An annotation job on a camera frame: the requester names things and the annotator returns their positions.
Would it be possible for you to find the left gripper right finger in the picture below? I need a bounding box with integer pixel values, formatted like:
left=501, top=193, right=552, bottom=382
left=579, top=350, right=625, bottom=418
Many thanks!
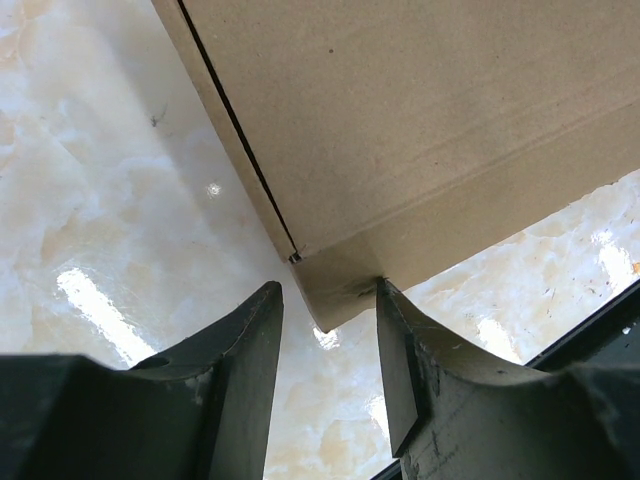
left=374, top=277, right=640, bottom=480

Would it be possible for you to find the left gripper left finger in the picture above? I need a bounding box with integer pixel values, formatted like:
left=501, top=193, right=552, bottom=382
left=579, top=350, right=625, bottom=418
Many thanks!
left=1, top=281, right=283, bottom=479

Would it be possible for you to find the brown cardboard box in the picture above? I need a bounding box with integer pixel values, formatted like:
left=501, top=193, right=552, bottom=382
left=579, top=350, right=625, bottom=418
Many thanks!
left=154, top=1, right=639, bottom=331

